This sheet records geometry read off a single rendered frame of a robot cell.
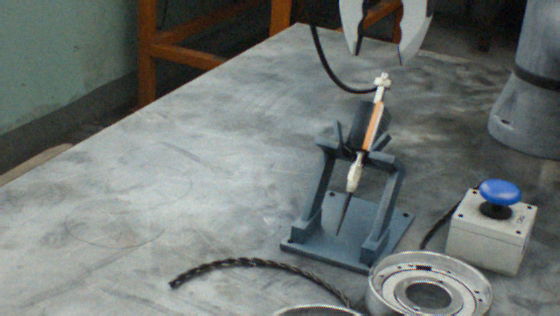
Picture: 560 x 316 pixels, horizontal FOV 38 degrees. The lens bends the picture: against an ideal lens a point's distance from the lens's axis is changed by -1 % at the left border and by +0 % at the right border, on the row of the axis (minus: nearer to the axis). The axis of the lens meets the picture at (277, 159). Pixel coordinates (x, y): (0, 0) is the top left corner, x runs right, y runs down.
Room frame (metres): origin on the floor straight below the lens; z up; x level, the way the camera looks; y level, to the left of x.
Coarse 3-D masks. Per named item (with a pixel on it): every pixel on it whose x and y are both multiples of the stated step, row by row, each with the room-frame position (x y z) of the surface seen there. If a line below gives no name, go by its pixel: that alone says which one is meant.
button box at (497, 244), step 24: (456, 216) 0.69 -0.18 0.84; (480, 216) 0.69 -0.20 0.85; (504, 216) 0.69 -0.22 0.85; (528, 216) 0.70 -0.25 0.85; (456, 240) 0.68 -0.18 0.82; (480, 240) 0.67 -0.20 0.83; (504, 240) 0.67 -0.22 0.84; (528, 240) 0.72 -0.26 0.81; (480, 264) 0.67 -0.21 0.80; (504, 264) 0.66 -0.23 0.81
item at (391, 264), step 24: (384, 264) 0.61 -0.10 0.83; (408, 264) 0.62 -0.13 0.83; (432, 264) 0.62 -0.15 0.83; (456, 264) 0.62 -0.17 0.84; (408, 288) 0.59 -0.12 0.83; (432, 288) 0.60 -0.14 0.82; (480, 288) 0.59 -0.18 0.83; (384, 312) 0.54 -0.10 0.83; (408, 312) 0.53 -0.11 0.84; (432, 312) 0.55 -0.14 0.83; (456, 312) 0.56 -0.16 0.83; (480, 312) 0.54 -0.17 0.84
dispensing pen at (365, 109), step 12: (384, 84) 0.75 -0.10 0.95; (384, 96) 0.75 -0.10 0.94; (360, 108) 0.73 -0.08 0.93; (372, 108) 0.73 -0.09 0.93; (360, 120) 0.72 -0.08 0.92; (360, 132) 0.71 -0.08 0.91; (348, 144) 0.71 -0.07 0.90; (360, 144) 0.71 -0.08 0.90; (360, 156) 0.71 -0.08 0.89; (360, 168) 0.71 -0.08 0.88; (348, 180) 0.70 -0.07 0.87; (348, 192) 0.70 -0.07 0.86; (348, 204) 0.69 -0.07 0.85
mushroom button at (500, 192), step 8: (488, 184) 0.71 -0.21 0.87; (496, 184) 0.71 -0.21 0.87; (504, 184) 0.71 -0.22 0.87; (512, 184) 0.71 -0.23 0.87; (480, 192) 0.70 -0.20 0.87; (488, 192) 0.69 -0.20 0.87; (496, 192) 0.69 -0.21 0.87; (504, 192) 0.69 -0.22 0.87; (512, 192) 0.69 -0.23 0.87; (520, 192) 0.70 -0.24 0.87; (488, 200) 0.69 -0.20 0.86; (496, 200) 0.69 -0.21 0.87; (504, 200) 0.68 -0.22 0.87; (512, 200) 0.69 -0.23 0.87; (496, 208) 0.70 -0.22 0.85
